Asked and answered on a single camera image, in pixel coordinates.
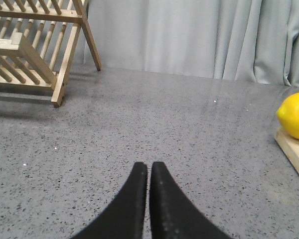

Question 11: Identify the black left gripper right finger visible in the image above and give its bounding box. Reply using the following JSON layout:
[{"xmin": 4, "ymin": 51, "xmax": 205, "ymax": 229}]
[{"xmin": 149, "ymin": 162, "xmax": 229, "ymax": 239}]

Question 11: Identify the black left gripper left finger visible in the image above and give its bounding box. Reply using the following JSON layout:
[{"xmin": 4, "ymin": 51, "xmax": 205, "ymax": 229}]
[{"xmin": 73, "ymin": 162, "xmax": 148, "ymax": 239}]

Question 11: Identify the bamboo cutting board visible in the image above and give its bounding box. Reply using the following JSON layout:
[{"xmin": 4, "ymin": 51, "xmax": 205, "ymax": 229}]
[{"xmin": 274, "ymin": 127, "xmax": 299, "ymax": 174}]

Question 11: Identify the yellow lemon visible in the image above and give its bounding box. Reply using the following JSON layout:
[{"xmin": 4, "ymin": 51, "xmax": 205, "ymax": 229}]
[{"xmin": 276, "ymin": 92, "xmax": 299, "ymax": 139}]

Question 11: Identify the grey curtain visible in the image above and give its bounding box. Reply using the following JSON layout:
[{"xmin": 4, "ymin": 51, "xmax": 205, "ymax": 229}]
[{"xmin": 88, "ymin": 0, "xmax": 299, "ymax": 87}]

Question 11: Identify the wooden dish drying rack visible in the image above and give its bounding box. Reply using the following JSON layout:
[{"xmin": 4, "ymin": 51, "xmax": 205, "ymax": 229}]
[{"xmin": 0, "ymin": 0, "xmax": 102, "ymax": 107}]

